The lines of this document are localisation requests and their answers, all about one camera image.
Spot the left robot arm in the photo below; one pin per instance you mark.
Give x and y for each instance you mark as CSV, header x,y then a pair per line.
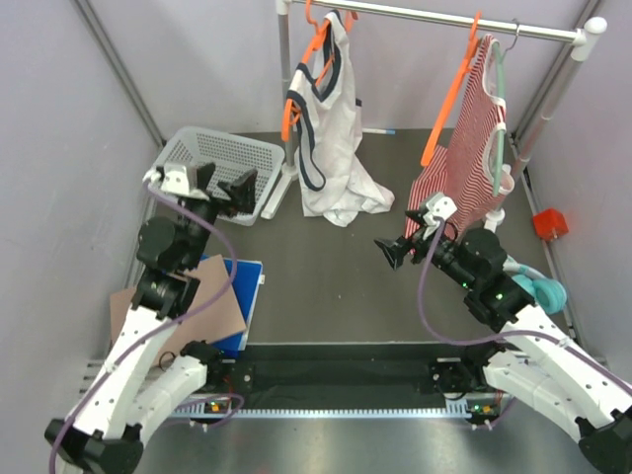
x,y
111,425

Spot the orange hanger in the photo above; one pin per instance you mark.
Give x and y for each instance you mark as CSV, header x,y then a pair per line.
x,y
453,92
291,111

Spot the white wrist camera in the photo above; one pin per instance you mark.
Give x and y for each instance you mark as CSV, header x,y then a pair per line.
x,y
436,207
178,180

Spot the white perforated plastic basket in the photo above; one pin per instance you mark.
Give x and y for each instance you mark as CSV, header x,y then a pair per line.
x,y
233,155

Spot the red cube block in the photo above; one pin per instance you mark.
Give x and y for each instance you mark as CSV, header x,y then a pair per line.
x,y
550,224

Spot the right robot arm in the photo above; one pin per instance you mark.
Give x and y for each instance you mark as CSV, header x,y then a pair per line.
x,y
532,359

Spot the white metal clothes rack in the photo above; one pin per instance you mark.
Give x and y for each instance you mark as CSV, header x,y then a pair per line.
x,y
582,41

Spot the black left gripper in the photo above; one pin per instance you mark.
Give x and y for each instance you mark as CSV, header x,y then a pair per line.
x,y
242,192

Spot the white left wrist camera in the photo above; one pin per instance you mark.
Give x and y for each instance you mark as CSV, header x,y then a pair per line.
x,y
178,180

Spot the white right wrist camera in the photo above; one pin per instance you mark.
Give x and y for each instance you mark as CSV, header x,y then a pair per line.
x,y
436,207

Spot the brown cardboard sheet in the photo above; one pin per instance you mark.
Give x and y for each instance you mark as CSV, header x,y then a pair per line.
x,y
220,320

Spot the red striped tank top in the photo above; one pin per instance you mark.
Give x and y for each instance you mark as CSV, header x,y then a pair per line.
x,y
468,163

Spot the grey aluminium frame post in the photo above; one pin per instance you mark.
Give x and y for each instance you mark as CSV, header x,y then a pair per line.
x,y
97,30

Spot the white marker blue tip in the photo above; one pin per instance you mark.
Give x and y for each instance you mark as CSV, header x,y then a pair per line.
x,y
379,131

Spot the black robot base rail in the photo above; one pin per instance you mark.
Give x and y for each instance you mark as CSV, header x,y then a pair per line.
x,y
353,375

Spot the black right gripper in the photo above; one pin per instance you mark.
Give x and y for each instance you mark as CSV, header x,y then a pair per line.
x,y
395,251

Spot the grey slotted cable duct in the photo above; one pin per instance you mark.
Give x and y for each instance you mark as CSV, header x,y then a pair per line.
x,y
448,409

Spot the white printed tank top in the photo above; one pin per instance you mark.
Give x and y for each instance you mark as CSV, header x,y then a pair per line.
x,y
322,93

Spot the teal cat ear headphones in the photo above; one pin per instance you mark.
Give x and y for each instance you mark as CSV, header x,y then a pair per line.
x,y
549,293

